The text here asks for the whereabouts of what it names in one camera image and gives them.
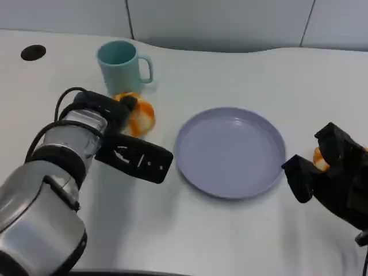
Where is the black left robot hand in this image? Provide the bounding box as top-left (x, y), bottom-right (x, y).
top-left (74, 91), bottom-right (174, 184)

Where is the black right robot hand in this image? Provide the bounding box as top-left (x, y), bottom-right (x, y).
top-left (281, 122), bottom-right (368, 231)

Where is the orange and white bread roll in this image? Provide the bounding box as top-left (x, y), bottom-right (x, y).
top-left (112, 91), bottom-right (156, 137)
top-left (312, 146), bottom-right (330, 173)

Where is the pale green mug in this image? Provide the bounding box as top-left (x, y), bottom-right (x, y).
top-left (96, 40), bottom-right (155, 97)

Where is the black round table grommet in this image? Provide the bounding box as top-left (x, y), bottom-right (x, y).
top-left (20, 44), bottom-right (47, 62)

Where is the lilac plate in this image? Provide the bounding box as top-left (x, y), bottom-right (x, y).
top-left (175, 106), bottom-right (287, 201)

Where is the desk partition screen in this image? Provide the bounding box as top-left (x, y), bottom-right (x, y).
top-left (0, 0), bottom-right (368, 53)

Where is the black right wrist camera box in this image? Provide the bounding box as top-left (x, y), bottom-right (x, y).
top-left (355, 229), bottom-right (368, 247)

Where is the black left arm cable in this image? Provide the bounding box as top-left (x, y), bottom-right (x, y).
top-left (25, 87), bottom-right (105, 162)

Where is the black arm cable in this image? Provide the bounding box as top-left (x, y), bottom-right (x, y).
top-left (361, 246), bottom-right (368, 276)
top-left (25, 87), bottom-right (105, 162)

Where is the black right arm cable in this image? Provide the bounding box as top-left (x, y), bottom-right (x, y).
top-left (361, 246), bottom-right (368, 276)

